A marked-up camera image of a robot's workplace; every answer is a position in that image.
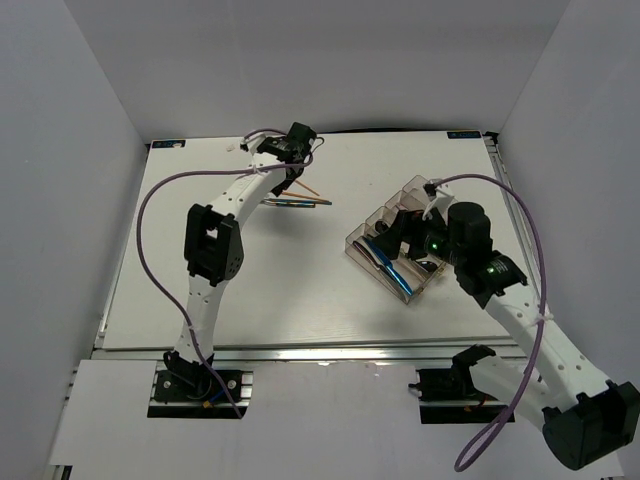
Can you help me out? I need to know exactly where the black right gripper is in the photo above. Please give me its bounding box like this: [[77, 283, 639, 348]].
[[371, 206, 464, 267]]

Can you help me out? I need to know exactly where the dark blue chopstick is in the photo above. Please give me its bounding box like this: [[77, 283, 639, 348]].
[[261, 198, 317, 208]]

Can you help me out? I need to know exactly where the blue knife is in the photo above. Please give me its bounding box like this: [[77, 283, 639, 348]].
[[362, 237, 413, 297]]

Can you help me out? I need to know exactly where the black knife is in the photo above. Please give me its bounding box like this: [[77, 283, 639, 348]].
[[352, 241, 384, 271]]

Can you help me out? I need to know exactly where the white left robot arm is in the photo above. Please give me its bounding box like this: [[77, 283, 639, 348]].
[[174, 122, 317, 364]]

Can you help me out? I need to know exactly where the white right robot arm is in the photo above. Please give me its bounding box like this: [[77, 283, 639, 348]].
[[370, 202, 639, 470]]

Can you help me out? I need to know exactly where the orange chopstick far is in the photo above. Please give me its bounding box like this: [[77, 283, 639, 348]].
[[289, 180, 320, 197]]

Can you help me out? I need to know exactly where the orange blue-tipped chopstick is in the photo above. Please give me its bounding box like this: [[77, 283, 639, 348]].
[[292, 194, 333, 206]]

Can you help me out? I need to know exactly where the clear compartment utensil tray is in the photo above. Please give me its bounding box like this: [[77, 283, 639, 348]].
[[344, 175, 447, 305]]

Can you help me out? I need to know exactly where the right corner marker sticker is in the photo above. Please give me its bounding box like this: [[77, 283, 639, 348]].
[[446, 130, 482, 140]]

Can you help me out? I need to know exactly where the corner marker sticker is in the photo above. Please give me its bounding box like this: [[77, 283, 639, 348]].
[[150, 139, 186, 149], [446, 130, 482, 140]]

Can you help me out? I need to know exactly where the left corner marker sticker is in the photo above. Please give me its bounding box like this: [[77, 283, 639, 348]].
[[150, 139, 186, 149]]

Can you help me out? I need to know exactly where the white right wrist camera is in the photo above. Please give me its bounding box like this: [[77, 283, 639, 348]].
[[422, 181, 455, 221]]

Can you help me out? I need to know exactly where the aluminium table frame rail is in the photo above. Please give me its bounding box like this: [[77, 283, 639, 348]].
[[482, 132, 571, 361]]

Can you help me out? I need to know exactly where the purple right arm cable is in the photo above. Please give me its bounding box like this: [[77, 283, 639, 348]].
[[424, 173, 554, 474]]

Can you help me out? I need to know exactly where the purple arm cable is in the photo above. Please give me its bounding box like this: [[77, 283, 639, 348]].
[[424, 173, 554, 474], [135, 127, 321, 419]]

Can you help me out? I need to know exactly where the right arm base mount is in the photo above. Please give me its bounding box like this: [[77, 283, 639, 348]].
[[408, 345, 507, 425]]

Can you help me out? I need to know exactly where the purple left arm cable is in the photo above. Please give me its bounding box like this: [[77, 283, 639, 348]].
[[135, 127, 321, 419]]

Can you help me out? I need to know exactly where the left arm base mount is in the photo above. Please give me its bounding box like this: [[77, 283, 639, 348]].
[[147, 351, 253, 420]]

